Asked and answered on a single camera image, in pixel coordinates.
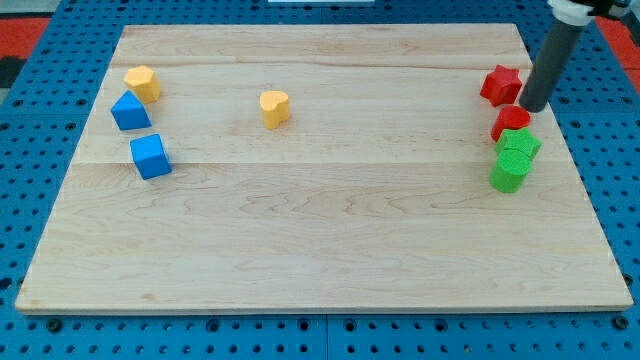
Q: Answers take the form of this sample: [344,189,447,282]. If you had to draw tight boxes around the yellow hexagon block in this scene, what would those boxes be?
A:
[124,65,161,104]

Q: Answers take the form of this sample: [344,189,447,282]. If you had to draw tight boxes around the blue cube block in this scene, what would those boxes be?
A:
[130,134,172,180]

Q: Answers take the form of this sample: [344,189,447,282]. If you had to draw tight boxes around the red cylinder block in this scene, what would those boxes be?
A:
[490,105,531,142]

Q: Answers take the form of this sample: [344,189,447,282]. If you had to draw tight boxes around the blue triangle block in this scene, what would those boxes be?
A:
[110,90,151,131]

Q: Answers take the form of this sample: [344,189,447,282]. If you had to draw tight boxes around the red star block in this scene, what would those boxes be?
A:
[480,64,522,107]

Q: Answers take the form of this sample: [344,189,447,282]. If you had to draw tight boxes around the green star block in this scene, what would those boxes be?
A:
[495,127,542,160]

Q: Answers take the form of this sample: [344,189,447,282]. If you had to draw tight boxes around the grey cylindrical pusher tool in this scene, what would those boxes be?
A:
[519,19,584,113]

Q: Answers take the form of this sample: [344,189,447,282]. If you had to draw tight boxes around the green cylinder block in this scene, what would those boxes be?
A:
[489,149,532,193]

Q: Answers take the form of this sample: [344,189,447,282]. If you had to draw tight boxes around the yellow heart block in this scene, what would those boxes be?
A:
[259,90,291,130]

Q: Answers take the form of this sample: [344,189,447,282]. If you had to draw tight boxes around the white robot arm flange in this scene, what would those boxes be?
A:
[547,0,594,27]

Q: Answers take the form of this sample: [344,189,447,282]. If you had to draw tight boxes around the wooden board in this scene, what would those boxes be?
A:
[15,23,633,315]

